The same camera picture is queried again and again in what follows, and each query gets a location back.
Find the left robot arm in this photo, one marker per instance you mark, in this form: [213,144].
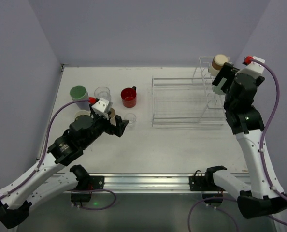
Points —
[34,186]

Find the beige cup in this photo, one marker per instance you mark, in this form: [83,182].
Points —
[112,116]

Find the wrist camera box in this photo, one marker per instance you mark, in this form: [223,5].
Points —
[102,108]
[252,68]

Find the white wire dish rack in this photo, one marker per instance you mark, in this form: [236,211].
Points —
[186,99]

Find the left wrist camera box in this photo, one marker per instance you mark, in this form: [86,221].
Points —
[102,108]

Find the aluminium mounting rail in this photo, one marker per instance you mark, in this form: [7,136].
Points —
[151,183]

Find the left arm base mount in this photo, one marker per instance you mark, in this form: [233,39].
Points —
[96,182]

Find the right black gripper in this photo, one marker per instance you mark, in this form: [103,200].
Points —
[227,74]

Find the lavender cup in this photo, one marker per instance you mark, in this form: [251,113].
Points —
[83,105]

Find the clear glass front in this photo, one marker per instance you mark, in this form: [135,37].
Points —
[102,92]

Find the black controller box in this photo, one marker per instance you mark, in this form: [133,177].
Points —
[212,198]
[81,197]

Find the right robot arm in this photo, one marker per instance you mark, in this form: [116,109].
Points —
[265,195]

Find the red mug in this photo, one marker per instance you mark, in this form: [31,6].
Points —
[129,96]

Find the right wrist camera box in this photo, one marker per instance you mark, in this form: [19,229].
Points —
[252,68]

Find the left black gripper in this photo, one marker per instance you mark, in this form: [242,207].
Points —
[112,128]

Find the left black controller box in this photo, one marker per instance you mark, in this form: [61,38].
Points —
[81,197]

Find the tall light green cup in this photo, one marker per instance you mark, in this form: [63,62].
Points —
[217,88]

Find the brown and cream cup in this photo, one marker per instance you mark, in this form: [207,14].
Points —
[217,63]

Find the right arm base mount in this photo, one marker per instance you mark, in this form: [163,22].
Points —
[204,182]

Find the right black controller box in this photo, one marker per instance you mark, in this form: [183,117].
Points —
[212,198]

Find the clear glass rack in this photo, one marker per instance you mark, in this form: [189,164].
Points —
[131,118]

